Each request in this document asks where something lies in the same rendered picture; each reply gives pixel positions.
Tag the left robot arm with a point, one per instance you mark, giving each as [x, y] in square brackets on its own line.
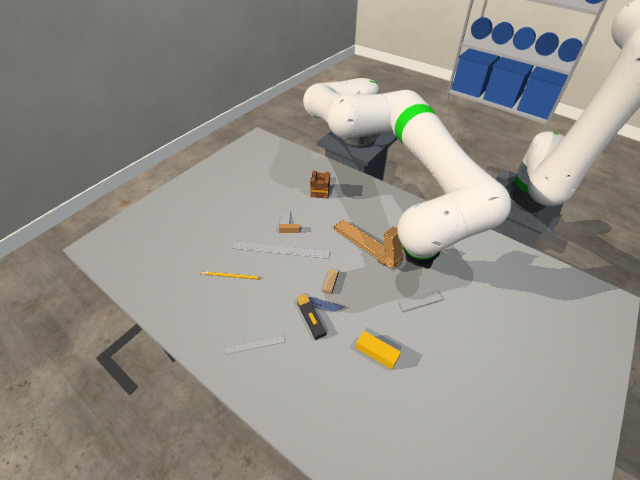
[555, 171]

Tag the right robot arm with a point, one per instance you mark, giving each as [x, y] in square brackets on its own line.
[474, 201]

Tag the black sliding bevel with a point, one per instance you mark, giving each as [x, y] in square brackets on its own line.
[311, 317]

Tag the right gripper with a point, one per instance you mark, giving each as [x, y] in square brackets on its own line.
[423, 262]

